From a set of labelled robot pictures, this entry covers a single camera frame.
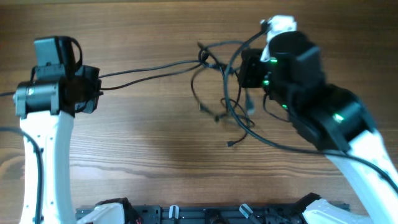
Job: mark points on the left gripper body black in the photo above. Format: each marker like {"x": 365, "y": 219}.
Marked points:
{"x": 87, "y": 79}

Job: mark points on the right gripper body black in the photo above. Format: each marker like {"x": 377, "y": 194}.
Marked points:
{"x": 257, "y": 74}

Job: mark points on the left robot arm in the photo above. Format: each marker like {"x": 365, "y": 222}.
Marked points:
{"x": 59, "y": 87}

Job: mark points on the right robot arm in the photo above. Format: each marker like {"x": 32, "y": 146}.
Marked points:
{"x": 333, "y": 119}

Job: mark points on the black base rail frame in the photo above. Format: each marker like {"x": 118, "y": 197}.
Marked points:
{"x": 267, "y": 214}

